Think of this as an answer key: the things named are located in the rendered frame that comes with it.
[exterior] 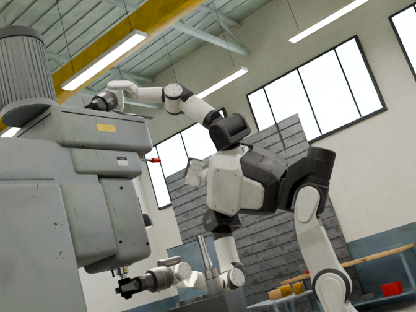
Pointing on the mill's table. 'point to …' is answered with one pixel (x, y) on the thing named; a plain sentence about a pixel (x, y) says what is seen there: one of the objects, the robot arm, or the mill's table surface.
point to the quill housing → (123, 225)
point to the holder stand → (214, 302)
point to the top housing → (90, 129)
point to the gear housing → (106, 163)
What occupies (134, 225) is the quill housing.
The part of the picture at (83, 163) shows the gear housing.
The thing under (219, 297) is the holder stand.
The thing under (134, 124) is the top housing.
